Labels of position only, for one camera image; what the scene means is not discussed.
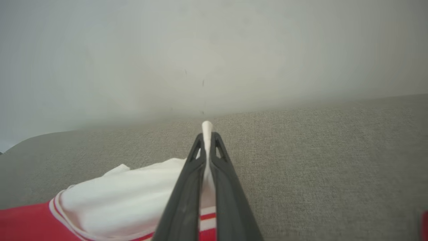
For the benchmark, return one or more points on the grey fabric sofa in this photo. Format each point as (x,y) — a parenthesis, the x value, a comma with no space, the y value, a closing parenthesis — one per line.
(317,160)

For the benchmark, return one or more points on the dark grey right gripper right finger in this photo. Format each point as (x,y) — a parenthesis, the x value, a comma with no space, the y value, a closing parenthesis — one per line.
(234,207)

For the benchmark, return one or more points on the red jersey with white sleeves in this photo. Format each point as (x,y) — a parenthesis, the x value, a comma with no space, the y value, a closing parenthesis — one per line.
(117,201)

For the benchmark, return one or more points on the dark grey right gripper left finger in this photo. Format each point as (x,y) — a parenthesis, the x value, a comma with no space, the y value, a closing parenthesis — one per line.
(184,207)

